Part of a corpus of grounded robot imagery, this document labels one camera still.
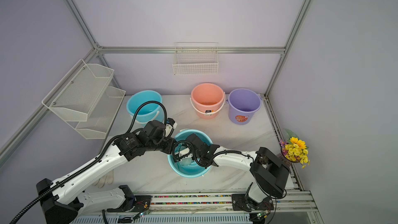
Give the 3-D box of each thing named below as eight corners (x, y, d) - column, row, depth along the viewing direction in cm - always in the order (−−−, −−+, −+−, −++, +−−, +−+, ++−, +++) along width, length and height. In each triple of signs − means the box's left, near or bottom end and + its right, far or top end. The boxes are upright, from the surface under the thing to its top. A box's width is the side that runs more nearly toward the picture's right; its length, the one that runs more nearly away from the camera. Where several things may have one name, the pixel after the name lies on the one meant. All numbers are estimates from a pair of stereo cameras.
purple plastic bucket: (226, 127, 105) (230, 110, 91) (224, 105, 117) (227, 88, 103) (257, 127, 105) (265, 110, 91) (251, 105, 117) (257, 88, 103)
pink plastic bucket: (191, 122, 106) (190, 105, 92) (193, 100, 120) (191, 83, 106) (223, 122, 106) (226, 105, 92) (221, 100, 120) (223, 83, 106)
